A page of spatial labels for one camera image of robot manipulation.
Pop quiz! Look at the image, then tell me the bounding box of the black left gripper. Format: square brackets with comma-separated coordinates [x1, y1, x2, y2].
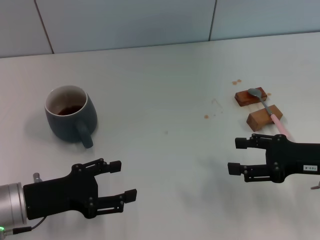
[22, 157, 138, 220]

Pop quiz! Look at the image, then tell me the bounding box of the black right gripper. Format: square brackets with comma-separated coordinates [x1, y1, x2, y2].
[227, 133, 320, 184]

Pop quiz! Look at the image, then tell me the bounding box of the dark coffee liquid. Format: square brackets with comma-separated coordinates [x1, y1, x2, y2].
[56, 104, 83, 117]

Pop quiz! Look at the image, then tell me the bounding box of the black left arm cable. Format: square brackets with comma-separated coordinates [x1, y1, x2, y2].
[2, 216, 48, 236]

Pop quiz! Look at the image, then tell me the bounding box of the dark flat wooden block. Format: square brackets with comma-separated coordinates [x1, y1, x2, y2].
[234, 86, 268, 108]

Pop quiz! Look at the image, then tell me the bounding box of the light notched wooden block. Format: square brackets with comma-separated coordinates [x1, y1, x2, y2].
[246, 104, 284, 133]

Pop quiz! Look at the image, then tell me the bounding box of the grey ceramic cup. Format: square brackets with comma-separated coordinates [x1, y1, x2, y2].
[44, 85, 99, 150]

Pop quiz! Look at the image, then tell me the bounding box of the pink handled metal spoon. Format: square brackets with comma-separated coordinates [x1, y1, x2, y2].
[247, 87, 293, 140]

